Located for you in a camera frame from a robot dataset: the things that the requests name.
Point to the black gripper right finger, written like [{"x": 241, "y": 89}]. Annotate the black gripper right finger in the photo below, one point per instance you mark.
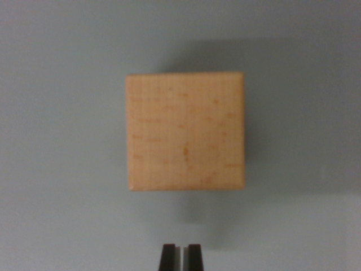
[{"x": 195, "y": 259}]

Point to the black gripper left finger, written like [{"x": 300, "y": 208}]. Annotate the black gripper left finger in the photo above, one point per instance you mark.
[{"x": 168, "y": 259}]

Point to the wooden cube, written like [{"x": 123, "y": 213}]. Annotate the wooden cube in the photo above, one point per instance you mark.
[{"x": 184, "y": 131}]

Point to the grey plastic tray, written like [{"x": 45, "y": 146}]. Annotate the grey plastic tray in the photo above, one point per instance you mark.
[{"x": 56, "y": 127}]

